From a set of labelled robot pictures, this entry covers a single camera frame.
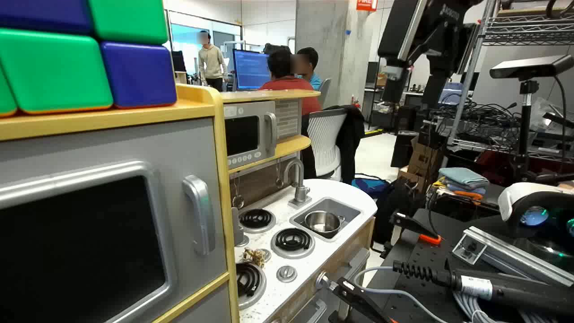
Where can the white chair back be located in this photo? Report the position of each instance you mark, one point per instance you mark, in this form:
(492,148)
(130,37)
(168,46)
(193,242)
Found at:
(325,141)

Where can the grey toy microwave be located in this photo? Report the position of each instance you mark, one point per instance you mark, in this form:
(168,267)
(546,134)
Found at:
(248,136)

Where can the small steel pot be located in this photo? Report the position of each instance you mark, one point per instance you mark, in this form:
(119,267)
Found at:
(322,222)

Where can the brown cardboard box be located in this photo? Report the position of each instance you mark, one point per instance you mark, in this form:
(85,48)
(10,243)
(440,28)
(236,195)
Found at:
(426,159)

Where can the black bar clamp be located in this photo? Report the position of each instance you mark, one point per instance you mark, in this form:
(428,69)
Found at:
(359,297)

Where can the blue computer monitor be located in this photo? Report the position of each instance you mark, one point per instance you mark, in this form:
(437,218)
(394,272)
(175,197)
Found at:
(250,69)

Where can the black coil toy burner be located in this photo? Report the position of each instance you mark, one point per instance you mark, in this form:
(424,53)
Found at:
(248,281)
(257,218)
(293,242)

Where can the silver stove knob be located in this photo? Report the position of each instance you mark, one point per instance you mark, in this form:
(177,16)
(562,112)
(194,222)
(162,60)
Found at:
(286,274)

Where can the orange wall sign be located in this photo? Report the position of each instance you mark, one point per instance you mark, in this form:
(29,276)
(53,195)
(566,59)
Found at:
(367,5)

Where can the folded blue cloth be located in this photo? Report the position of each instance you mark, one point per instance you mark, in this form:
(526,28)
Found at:
(464,177)

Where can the person in red shirt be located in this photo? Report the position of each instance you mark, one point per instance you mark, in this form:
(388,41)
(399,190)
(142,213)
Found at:
(286,78)

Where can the person in blue shirt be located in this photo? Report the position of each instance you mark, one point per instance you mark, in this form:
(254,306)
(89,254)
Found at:
(309,64)

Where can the blue bag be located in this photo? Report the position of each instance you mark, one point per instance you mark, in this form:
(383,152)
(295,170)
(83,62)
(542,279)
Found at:
(370,186)

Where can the grey toy faucet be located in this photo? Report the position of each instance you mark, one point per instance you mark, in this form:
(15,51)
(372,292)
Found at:
(297,181)

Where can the white and black headset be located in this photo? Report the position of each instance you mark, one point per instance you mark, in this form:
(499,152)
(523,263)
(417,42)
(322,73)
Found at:
(539,217)

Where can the black tool with silver collar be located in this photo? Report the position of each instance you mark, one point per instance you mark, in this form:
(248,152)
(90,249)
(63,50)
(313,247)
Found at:
(496,288)

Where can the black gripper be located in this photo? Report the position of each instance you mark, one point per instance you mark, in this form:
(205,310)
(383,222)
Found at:
(395,84)

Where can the small brown stuffed animal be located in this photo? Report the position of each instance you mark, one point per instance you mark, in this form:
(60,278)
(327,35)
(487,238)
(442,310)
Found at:
(257,256)

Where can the toy kitchen with yellow trim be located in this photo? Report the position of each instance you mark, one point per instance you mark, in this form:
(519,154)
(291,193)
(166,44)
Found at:
(180,181)

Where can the person in beige shirt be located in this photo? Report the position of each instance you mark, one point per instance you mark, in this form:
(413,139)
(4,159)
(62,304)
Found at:
(211,60)

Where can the silver aluminium bar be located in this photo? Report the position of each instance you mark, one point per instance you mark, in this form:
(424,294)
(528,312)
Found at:
(508,254)

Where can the black stereo camera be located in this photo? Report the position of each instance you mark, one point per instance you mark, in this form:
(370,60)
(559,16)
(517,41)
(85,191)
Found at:
(530,66)

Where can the blue plastic tub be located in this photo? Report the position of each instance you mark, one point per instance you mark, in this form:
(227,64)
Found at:
(451,95)

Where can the black jacket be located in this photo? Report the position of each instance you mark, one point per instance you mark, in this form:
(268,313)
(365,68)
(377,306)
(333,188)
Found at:
(350,136)

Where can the black camera stand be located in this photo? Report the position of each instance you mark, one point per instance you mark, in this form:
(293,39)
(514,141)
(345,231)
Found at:
(526,118)

